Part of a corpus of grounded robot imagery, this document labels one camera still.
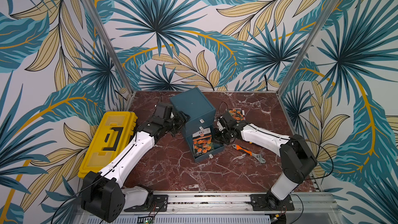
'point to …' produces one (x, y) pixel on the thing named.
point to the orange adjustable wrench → (258, 156)
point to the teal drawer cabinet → (201, 113)
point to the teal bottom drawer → (218, 147)
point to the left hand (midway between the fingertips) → (188, 122)
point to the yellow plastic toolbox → (116, 130)
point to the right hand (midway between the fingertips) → (210, 139)
